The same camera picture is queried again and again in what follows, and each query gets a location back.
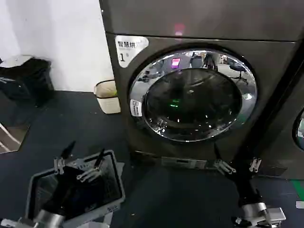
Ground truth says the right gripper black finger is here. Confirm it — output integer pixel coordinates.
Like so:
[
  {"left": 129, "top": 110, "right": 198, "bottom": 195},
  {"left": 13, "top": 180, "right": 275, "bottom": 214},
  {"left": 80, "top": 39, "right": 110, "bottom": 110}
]
[
  {"left": 248, "top": 142, "right": 269, "bottom": 172},
  {"left": 213, "top": 142, "right": 238, "bottom": 176}
]

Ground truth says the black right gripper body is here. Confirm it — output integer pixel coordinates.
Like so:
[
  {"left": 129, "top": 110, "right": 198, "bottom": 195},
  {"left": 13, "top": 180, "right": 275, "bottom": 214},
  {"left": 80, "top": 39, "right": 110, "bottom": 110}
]
[{"left": 233, "top": 169, "right": 261, "bottom": 208}]

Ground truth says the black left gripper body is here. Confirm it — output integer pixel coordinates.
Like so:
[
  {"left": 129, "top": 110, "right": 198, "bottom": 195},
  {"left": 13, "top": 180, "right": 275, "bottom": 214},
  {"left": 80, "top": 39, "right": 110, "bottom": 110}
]
[{"left": 43, "top": 167, "right": 83, "bottom": 216}]

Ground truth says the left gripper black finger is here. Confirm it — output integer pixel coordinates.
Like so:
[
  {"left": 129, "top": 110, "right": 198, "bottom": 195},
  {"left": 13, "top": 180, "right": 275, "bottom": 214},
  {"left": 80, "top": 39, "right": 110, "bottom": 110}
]
[
  {"left": 53, "top": 141, "right": 76, "bottom": 176},
  {"left": 76, "top": 148, "right": 105, "bottom": 183}
]

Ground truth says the grey plastic laundry basket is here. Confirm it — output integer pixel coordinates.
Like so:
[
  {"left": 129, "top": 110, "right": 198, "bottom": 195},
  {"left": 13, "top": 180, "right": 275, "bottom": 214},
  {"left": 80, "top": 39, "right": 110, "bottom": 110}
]
[{"left": 25, "top": 149, "right": 126, "bottom": 228}]

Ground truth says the round dryer door, dark glass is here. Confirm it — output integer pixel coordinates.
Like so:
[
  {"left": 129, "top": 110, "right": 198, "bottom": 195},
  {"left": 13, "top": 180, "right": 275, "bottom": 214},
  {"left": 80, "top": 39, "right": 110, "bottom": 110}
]
[{"left": 292, "top": 111, "right": 304, "bottom": 152}]

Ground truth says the grey dryer without label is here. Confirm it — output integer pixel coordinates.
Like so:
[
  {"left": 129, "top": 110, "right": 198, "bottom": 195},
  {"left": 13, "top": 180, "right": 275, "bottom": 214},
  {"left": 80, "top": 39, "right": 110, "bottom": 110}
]
[{"left": 256, "top": 40, "right": 304, "bottom": 181}]

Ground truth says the beige plastic waste bin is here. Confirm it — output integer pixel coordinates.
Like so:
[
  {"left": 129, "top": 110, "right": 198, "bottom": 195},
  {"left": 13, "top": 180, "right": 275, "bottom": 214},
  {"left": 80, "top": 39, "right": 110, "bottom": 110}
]
[{"left": 94, "top": 79, "right": 122, "bottom": 114}]

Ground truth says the small white door sticker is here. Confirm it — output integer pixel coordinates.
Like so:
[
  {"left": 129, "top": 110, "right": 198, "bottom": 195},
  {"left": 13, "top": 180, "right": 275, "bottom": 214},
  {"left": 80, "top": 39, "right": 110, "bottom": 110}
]
[{"left": 130, "top": 99, "right": 143, "bottom": 118}]

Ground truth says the black bin with bag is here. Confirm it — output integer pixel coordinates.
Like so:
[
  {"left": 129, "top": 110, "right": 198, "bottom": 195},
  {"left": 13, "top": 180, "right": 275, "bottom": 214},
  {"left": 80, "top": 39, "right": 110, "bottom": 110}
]
[{"left": 20, "top": 57, "right": 56, "bottom": 107}]

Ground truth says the dark blue bag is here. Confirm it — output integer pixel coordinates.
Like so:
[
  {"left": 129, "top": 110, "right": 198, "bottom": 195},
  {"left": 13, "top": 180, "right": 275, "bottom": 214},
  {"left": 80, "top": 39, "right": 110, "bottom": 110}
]
[{"left": 0, "top": 66, "right": 27, "bottom": 101}]

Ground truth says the white number label sticker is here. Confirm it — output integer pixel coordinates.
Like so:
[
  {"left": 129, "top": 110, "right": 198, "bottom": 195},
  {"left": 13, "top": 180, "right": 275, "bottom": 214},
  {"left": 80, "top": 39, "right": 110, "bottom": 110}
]
[{"left": 114, "top": 35, "right": 150, "bottom": 68}]

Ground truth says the grey dryer with number label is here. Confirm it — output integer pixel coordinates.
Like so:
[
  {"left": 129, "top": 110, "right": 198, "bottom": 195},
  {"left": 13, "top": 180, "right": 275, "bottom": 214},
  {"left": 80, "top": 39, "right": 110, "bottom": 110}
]
[{"left": 98, "top": 0, "right": 304, "bottom": 177}]

